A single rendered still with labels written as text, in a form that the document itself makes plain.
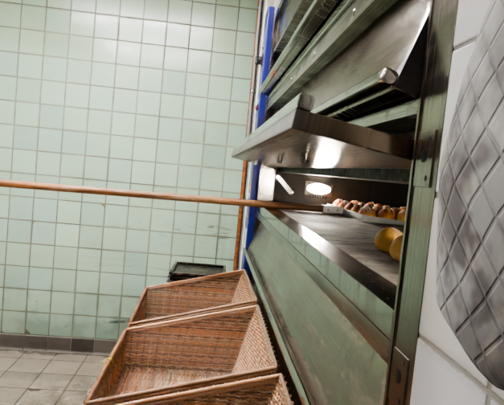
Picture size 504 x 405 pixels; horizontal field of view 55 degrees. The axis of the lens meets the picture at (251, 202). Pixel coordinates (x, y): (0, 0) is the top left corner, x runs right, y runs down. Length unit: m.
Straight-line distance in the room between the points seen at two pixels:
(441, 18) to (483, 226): 0.35
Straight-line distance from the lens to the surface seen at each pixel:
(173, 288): 2.39
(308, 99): 0.59
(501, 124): 0.30
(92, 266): 3.43
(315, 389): 0.93
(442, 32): 0.61
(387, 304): 0.66
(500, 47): 0.32
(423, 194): 0.58
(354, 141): 0.60
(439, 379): 0.53
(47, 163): 3.44
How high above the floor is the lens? 1.33
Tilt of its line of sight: 4 degrees down
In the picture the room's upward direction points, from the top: 5 degrees clockwise
